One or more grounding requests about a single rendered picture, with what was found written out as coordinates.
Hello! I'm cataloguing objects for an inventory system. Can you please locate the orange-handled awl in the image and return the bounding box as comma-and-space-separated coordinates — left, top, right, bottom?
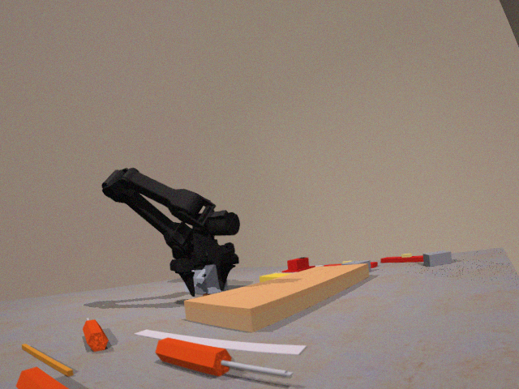
83, 318, 108, 352
16, 367, 69, 389
156, 337, 294, 377

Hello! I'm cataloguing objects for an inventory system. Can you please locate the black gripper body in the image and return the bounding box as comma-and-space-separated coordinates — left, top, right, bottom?
169, 235, 238, 273

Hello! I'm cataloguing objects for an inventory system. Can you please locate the orange rectangular floor panel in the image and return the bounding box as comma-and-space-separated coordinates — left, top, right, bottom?
184, 263, 370, 332

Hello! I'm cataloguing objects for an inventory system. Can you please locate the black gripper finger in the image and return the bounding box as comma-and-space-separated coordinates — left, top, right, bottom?
216, 265, 236, 291
175, 271, 195, 297

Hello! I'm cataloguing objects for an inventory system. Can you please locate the yellow rectangular block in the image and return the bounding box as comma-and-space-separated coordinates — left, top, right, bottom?
259, 273, 293, 283

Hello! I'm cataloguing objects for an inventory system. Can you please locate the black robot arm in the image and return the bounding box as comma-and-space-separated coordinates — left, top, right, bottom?
102, 168, 240, 266

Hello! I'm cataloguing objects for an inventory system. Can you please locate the white flat strip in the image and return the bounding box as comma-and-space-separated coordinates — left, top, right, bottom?
134, 330, 307, 356

